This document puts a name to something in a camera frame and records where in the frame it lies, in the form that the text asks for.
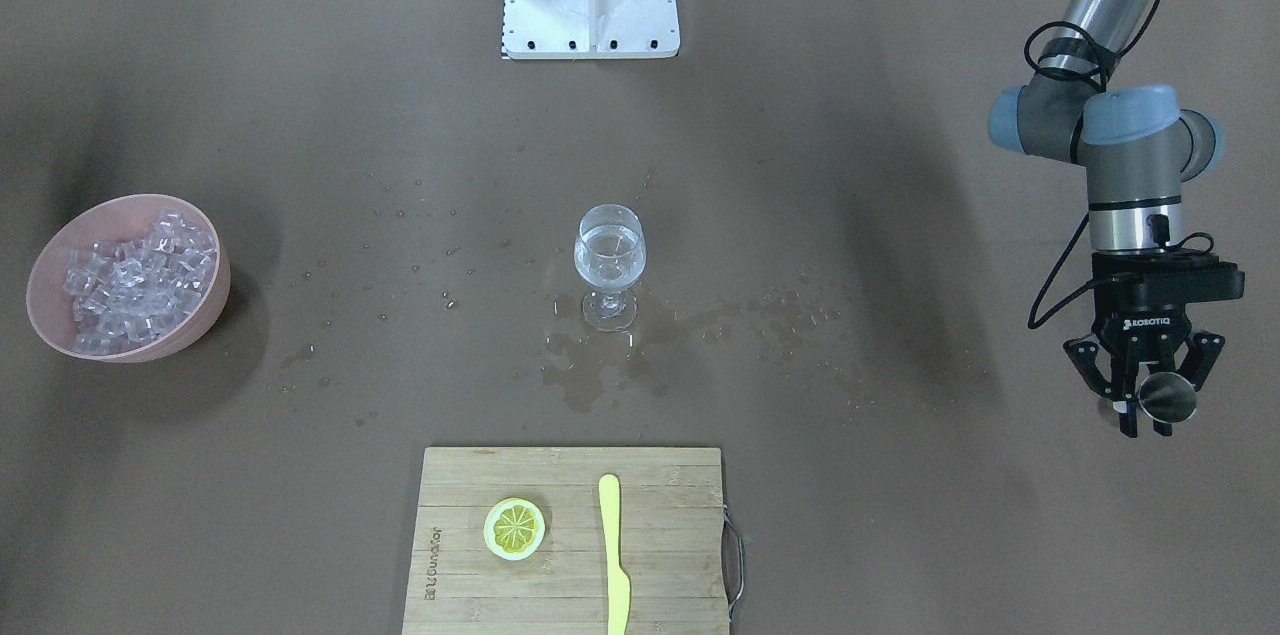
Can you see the yellow lemon half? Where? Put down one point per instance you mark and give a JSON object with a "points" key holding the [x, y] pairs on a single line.
{"points": [[513, 529]]}

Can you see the clear wine glass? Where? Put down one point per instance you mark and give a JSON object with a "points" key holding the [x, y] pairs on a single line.
{"points": [[610, 256]]}

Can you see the wooden cutting board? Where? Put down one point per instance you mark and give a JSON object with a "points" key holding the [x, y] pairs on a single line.
{"points": [[672, 521]]}

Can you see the pile of clear ice cubes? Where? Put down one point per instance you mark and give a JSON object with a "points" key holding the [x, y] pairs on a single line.
{"points": [[130, 293]]}

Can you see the yellow plastic knife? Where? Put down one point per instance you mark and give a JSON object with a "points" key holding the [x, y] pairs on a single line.
{"points": [[617, 581]]}

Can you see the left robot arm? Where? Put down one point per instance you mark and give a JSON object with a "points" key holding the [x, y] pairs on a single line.
{"points": [[1137, 147]]}

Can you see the pink plastic bowl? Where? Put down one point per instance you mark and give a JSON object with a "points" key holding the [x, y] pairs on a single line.
{"points": [[123, 218]]}

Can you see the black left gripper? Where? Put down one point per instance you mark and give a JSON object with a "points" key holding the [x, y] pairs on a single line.
{"points": [[1143, 325]]}

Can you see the steel double jigger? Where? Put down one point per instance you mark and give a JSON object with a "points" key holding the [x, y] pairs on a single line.
{"points": [[1165, 397]]}

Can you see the brown table mat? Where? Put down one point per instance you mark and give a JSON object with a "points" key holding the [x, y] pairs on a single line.
{"points": [[838, 271]]}

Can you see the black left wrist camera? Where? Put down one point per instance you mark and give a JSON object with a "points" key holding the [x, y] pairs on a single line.
{"points": [[1218, 281]]}

